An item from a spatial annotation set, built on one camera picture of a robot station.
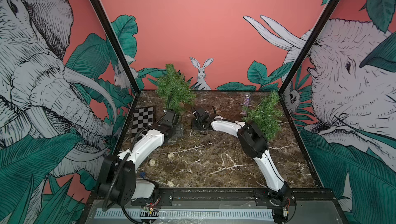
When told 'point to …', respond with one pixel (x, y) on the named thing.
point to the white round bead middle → (170, 155)
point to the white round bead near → (170, 184)
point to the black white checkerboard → (142, 117)
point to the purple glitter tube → (246, 98)
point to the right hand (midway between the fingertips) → (190, 123)
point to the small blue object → (143, 174)
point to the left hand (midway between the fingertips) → (176, 127)
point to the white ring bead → (152, 162)
